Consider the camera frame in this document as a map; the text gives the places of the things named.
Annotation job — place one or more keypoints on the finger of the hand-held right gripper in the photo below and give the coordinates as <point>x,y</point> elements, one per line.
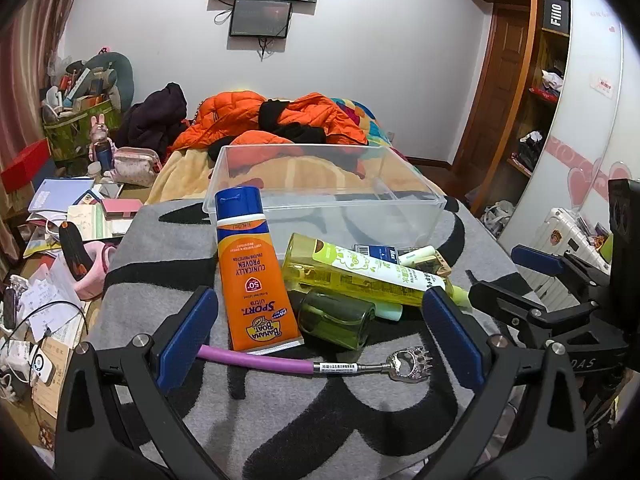
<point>500,300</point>
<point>535,257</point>

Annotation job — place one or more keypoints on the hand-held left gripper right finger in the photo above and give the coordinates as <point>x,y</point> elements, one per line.
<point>450,335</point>

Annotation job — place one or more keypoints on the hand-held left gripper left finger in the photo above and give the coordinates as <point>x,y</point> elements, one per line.
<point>185,340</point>

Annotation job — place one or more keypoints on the long mint green tube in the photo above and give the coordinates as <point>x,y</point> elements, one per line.
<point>390,311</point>

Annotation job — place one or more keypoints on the beige stick brown ends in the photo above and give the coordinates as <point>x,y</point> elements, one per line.
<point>439,266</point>

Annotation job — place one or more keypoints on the orange sunscreen tube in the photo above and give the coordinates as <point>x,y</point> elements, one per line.
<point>250,285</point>

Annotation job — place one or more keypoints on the small mint white bottle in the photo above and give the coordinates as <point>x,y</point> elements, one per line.
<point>417,256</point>

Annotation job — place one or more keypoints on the yellow-capped lotion bottle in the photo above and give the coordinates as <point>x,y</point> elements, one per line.
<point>380,267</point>

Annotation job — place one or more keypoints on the small blue box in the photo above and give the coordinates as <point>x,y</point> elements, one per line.
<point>375,251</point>

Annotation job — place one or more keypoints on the dark green bottle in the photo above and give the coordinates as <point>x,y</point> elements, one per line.
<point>335,317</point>

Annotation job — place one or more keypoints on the clear plastic storage box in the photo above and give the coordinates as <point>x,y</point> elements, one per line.
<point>325,215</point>

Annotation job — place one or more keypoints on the white suitcase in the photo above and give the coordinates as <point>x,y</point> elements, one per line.
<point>555,240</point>

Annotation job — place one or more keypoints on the pink slipper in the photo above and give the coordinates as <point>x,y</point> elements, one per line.
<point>92,275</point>

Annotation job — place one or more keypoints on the grey black blanket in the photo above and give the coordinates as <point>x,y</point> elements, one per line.
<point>300,420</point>

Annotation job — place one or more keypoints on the pile of papers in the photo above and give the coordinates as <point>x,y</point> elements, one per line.
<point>50,295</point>

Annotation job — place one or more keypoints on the pink book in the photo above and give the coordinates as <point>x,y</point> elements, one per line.
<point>120,207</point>

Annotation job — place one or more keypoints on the white charger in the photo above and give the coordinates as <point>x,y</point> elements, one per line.
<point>30,365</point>

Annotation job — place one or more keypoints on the wooden wardrobe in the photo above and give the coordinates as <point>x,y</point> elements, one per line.
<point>585,85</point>

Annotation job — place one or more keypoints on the wooden door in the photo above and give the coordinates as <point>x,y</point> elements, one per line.
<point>500,90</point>

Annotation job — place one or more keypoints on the pink floral pouch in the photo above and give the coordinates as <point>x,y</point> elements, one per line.
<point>135,167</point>

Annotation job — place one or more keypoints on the blue notebook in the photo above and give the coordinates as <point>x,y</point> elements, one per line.
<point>55,195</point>

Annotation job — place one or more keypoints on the pink rabbit bottle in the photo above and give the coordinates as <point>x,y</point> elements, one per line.
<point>102,147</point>

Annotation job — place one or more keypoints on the colourful bedsheet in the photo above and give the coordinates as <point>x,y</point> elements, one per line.
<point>370,120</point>

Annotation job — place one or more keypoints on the orange down jacket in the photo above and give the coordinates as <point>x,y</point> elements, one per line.
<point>225,120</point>

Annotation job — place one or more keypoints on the dark purple coat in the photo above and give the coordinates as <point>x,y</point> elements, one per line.
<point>150,115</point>

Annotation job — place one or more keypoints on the green storage bag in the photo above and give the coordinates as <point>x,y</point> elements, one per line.
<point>75,135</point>

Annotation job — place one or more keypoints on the red box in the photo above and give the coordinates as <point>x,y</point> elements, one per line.
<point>25,167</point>

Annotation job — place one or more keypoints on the black printed box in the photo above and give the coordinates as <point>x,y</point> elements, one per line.
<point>556,12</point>

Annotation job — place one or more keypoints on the black garment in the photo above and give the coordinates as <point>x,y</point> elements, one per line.
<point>285,120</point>

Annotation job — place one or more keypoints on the grey neck pillow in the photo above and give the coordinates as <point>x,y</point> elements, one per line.
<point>122,70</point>

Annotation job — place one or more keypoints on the striped curtain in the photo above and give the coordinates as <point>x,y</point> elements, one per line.
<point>35,50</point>

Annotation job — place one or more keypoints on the small wall monitor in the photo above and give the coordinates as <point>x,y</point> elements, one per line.
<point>260,19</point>

